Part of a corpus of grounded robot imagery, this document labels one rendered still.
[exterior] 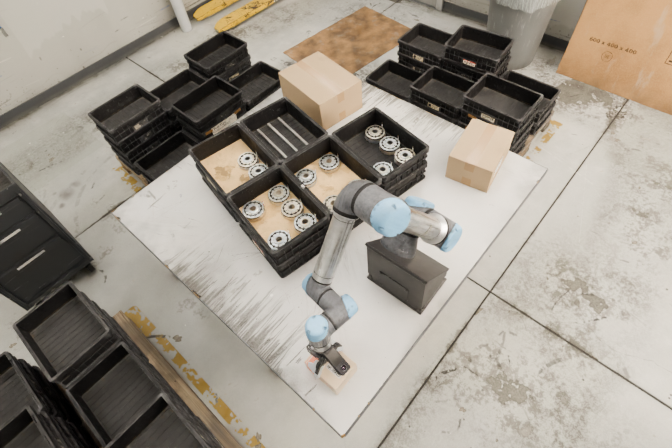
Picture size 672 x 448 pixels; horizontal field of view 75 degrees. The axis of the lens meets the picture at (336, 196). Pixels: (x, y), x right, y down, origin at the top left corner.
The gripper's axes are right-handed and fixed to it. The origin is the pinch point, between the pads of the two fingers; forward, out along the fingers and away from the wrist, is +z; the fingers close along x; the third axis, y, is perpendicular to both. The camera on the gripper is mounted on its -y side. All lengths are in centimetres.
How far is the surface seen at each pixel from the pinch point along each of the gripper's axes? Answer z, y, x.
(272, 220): -7, 61, -30
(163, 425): 27, 45, 59
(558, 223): 76, -33, -174
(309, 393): 5.9, 0.7, 12.2
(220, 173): -8, 103, -33
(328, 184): -7, 55, -61
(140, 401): 38, 66, 62
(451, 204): 6, 7, -96
